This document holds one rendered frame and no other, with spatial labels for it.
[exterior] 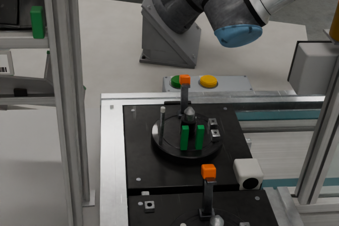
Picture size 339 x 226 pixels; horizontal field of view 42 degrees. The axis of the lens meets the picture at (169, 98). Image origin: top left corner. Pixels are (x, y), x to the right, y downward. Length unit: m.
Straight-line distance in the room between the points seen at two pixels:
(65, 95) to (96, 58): 0.82
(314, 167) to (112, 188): 0.34
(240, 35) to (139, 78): 0.30
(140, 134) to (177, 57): 0.47
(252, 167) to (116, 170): 0.24
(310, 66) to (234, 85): 0.43
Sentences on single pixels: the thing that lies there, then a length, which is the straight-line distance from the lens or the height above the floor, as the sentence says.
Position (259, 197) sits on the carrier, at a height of 0.97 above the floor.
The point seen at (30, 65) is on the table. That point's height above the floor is 0.86.
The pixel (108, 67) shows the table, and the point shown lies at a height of 0.86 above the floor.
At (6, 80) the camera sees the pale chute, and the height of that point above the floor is 1.17.
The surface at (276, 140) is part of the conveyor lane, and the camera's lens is 1.01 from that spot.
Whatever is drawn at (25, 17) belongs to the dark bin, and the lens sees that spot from 0.55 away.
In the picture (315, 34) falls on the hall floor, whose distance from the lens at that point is 3.70.
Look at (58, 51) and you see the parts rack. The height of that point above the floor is 1.29.
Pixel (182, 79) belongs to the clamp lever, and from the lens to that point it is 0.87.
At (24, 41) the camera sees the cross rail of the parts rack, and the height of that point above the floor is 1.31.
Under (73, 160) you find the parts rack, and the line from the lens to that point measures 0.60.
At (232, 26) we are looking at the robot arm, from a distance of 1.18.
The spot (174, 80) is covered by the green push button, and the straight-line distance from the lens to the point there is 1.04.
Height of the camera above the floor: 1.54
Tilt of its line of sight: 35 degrees down
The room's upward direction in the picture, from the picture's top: 4 degrees clockwise
